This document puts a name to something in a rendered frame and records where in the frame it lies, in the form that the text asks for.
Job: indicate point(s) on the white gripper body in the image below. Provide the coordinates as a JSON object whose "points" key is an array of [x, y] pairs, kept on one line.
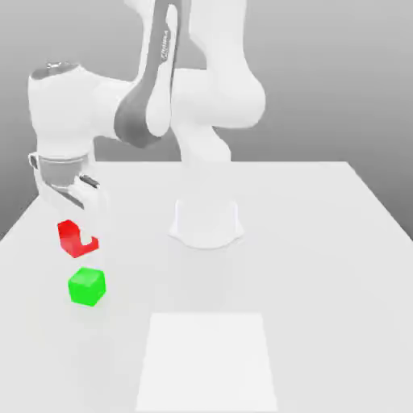
{"points": [[88, 201]]}

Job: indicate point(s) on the small red cube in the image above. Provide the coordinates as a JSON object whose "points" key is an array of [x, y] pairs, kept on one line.
{"points": [[68, 242]]}

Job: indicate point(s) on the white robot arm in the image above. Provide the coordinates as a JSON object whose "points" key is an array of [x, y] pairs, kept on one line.
{"points": [[206, 96]]}

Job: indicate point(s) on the small green cube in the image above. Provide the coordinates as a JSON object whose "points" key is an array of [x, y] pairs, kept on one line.
{"points": [[86, 287]]}

